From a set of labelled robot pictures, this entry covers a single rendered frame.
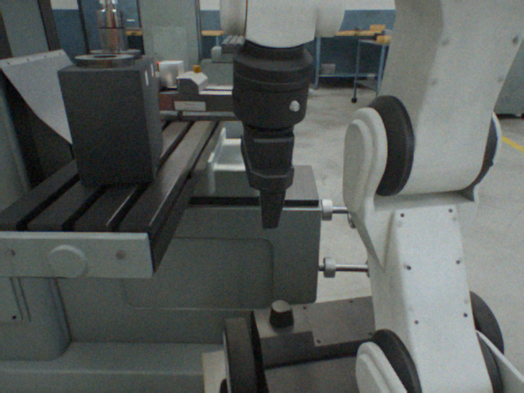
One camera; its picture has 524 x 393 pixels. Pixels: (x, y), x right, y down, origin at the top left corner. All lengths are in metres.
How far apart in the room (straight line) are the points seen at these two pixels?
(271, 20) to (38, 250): 0.43
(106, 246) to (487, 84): 0.53
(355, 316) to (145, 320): 0.72
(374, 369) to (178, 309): 0.81
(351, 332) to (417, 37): 0.58
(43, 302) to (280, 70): 1.12
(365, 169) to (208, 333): 0.94
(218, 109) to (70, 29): 7.43
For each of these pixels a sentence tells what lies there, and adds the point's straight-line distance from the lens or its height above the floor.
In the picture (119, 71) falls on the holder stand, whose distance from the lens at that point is 0.67.
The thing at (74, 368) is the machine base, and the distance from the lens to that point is 1.44.
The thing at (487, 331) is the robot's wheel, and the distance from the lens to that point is 1.01.
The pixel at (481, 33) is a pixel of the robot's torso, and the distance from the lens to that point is 0.53.
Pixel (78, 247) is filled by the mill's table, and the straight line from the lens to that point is 0.61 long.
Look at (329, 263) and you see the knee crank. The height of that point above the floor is 0.52.
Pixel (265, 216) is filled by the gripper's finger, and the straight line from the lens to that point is 0.50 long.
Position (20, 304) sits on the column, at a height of 0.41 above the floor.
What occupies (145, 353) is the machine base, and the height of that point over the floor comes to 0.20.
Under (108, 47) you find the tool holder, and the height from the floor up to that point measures 1.13.
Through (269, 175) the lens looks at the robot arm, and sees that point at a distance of 0.47.
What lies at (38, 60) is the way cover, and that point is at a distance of 1.30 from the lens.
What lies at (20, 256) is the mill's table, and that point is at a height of 0.88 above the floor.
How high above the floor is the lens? 1.19
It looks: 25 degrees down
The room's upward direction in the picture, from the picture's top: straight up
